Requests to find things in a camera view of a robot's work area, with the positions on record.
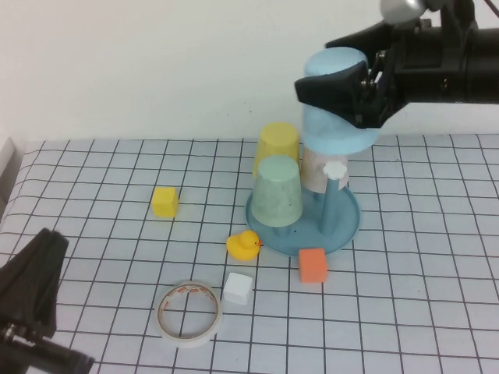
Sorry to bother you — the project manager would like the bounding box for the white side panel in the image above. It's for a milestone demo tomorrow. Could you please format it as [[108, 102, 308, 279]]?
[[0, 136, 27, 221]]

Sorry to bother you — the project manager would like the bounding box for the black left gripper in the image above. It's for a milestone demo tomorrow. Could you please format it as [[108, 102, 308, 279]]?
[[0, 228, 96, 374]]

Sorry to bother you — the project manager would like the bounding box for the green plastic cup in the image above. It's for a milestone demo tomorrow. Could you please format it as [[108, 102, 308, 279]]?
[[250, 154, 304, 228]]

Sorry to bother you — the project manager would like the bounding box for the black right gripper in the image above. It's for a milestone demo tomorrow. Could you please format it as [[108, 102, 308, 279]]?
[[294, 18, 472, 130]]

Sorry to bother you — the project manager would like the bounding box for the white tape roll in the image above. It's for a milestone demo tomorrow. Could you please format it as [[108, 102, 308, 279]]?
[[154, 280, 224, 348]]

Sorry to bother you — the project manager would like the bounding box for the blue cup stand with pegs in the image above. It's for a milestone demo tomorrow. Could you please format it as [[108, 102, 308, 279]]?
[[245, 162, 362, 257]]

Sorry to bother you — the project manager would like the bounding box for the white foam cube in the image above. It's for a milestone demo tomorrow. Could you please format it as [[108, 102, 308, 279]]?
[[223, 272, 253, 306]]

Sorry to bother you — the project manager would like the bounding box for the orange foam cube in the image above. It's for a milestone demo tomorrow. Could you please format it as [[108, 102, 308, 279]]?
[[299, 248, 327, 284]]

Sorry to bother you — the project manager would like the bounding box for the yellow plastic cup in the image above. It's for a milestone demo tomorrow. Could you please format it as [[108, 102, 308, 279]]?
[[253, 122, 301, 178]]

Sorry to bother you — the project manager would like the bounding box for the yellow rubber duck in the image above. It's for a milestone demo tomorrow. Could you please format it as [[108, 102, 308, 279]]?
[[226, 230, 264, 261]]

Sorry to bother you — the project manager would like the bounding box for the light blue plastic cup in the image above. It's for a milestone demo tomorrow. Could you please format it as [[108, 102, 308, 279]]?
[[302, 47, 380, 156]]

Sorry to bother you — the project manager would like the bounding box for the yellow foam cube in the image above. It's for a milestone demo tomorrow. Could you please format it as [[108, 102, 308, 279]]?
[[151, 186, 181, 218]]

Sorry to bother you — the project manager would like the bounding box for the pink plastic cup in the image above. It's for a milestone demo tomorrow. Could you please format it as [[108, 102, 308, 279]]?
[[302, 144, 349, 194]]

